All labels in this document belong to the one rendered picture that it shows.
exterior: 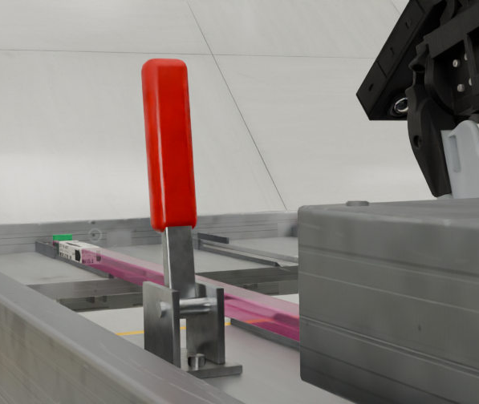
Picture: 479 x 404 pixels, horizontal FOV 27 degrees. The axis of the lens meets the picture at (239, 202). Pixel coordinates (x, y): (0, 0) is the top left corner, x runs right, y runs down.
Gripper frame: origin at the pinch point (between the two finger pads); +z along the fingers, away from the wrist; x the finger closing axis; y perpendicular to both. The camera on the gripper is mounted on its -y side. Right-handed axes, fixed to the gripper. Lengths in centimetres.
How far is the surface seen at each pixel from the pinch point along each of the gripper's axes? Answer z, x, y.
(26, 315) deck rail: 2.6, -32.1, 11.4
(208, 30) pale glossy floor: -77, 51, -154
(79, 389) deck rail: 5.9, -32.2, 18.8
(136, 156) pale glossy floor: -41, 22, -132
